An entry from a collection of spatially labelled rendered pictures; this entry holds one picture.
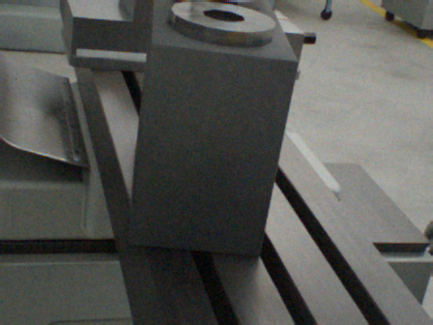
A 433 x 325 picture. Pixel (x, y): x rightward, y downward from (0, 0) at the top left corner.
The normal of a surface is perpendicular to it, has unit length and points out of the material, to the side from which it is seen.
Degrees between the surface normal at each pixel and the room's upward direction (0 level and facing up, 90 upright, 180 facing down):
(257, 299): 0
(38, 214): 90
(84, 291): 90
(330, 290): 0
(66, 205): 90
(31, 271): 90
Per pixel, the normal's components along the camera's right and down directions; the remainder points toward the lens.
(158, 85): 0.06, 0.43
